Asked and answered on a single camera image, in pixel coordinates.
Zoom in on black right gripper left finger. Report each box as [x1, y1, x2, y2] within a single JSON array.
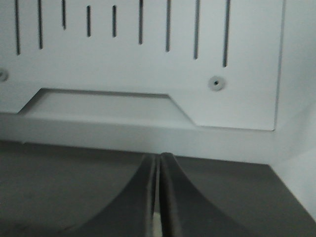
[[61, 154, 158, 237]]

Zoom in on white slotted back panel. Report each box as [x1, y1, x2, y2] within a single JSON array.
[[0, 0, 283, 130]]

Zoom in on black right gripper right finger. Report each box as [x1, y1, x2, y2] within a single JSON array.
[[159, 153, 257, 237]]

